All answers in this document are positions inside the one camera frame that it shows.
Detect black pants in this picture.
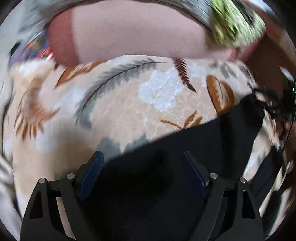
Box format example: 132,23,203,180
82,95,266,240

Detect leaf pattern fleece blanket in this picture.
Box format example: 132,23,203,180
0,54,295,223

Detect colourful small packet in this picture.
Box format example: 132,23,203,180
23,30,54,60

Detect pink bolster pillow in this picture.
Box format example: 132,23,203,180
47,1,239,65

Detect grey quilted pillow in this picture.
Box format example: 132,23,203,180
18,1,213,33

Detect green patterned folded quilt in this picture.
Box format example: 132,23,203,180
211,1,266,48

